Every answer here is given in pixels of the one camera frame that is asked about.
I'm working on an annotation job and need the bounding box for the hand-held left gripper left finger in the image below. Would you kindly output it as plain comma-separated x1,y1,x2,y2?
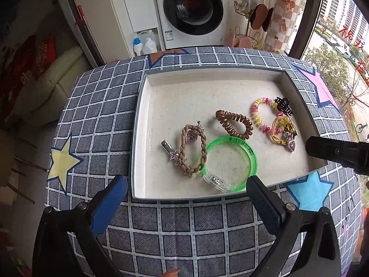
32,175,129,277

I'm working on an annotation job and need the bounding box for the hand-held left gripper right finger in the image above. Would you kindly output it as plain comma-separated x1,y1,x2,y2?
246,175,342,277

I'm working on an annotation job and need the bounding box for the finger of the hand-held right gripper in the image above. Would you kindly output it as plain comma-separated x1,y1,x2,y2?
305,135,359,168

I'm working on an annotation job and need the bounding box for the yellow hair tie heart charm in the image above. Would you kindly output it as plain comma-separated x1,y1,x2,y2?
271,116,299,153

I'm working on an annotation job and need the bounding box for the black claw hair clip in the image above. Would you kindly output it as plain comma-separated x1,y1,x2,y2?
273,96,293,116

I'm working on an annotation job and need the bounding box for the green translucent bangle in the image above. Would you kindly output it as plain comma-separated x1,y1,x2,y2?
200,136,258,192

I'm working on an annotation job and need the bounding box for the silver star hair clip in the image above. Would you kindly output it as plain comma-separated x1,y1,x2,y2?
161,140,181,166

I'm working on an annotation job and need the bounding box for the pink yellow spiral hair tie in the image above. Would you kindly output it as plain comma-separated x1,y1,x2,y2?
251,96,279,135

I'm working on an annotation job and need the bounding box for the beige braided hair tie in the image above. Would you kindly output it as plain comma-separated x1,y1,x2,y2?
179,123,208,177

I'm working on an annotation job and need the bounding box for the brown spiral hair tie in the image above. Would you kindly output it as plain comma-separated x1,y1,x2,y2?
215,110,253,140

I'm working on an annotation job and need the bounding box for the silver crown heart charm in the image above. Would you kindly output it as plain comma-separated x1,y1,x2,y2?
187,120,202,144

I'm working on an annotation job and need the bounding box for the white shallow tray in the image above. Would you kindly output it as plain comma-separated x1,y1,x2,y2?
131,70,329,199

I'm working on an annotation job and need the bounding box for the grey checked star tablecloth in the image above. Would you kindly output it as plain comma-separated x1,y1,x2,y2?
46,46,362,277

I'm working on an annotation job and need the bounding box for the red window sticker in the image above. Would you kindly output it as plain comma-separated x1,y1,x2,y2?
339,24,369,81

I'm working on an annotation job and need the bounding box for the cream sofa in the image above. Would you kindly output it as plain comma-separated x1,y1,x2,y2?
4,46,87,126

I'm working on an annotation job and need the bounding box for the pink checked curtain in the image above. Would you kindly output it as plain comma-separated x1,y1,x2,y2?
264,0,306,55

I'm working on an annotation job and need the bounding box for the dark slipper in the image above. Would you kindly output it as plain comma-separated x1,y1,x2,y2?
262,7,275,32

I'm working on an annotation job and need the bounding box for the brown slipper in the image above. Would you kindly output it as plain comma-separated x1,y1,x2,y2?
249,4,268,29

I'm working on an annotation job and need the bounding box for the white blue-capped detergent bottle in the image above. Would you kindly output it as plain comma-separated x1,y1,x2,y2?
133,33,145,55

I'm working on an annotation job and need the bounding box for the clear plastic jug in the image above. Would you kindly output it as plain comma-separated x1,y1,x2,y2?
143,37,158,55

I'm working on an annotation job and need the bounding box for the red cloth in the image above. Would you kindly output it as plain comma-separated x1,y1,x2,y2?
0,35,57,107

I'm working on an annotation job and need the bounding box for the white washing machine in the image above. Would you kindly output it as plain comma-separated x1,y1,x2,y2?
153,0,231,49

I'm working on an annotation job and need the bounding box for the white cabinet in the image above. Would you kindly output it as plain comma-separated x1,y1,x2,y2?
108,0,165,61

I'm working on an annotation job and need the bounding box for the dark window frame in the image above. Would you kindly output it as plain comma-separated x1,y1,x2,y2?
288,0,326,60

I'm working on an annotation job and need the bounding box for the gold wire shoe rack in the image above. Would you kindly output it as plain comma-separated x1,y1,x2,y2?
228,0,274,49

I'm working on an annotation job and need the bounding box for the red door frame decoration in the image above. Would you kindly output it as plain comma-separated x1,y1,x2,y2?
75,4,87,25

